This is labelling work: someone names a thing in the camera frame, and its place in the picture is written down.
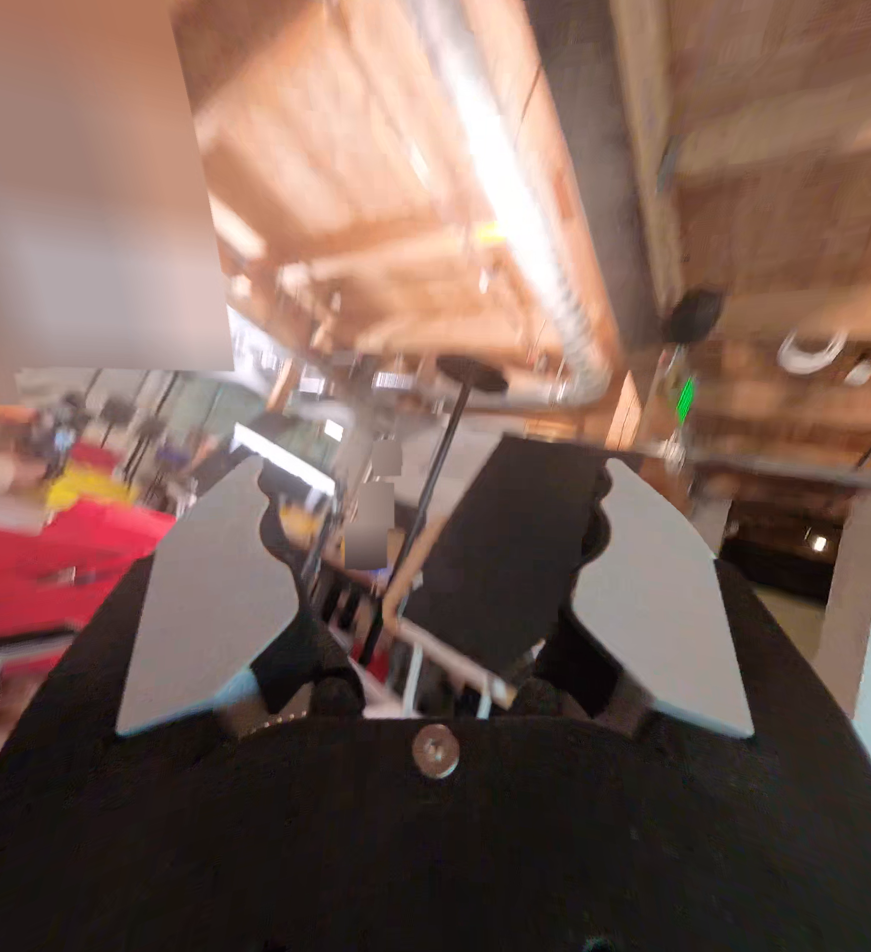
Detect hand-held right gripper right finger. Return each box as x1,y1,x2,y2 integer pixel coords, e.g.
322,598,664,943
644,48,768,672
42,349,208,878
530,457,755,739

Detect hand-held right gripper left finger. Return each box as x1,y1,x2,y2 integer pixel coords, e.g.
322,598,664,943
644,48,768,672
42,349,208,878
116,454,365,737

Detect red sheet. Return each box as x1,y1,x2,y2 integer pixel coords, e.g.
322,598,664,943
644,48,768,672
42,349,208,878
0,498,177,642

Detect black panel with wooden edge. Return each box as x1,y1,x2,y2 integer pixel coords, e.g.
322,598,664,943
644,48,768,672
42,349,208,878
383,435,609,704

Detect black tripod stand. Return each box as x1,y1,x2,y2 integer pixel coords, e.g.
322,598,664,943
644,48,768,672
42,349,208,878
361,356,512,664

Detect black round ceiling lamp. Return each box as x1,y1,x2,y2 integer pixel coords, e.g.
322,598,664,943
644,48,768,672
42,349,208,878
666,289,727,345

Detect white desk frame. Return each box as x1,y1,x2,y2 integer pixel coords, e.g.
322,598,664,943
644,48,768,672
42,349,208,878
387,625,518,718

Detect silver ceiling duct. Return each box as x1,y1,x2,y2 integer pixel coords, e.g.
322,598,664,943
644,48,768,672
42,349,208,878
406,0,620,406

